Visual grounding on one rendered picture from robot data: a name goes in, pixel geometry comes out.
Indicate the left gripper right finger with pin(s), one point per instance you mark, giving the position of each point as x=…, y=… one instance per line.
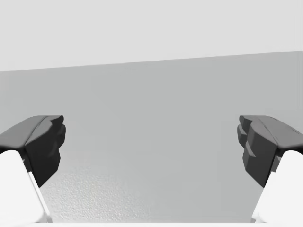
x=260, y=146

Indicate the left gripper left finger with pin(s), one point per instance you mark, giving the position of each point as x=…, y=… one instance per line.
x=40, y=146

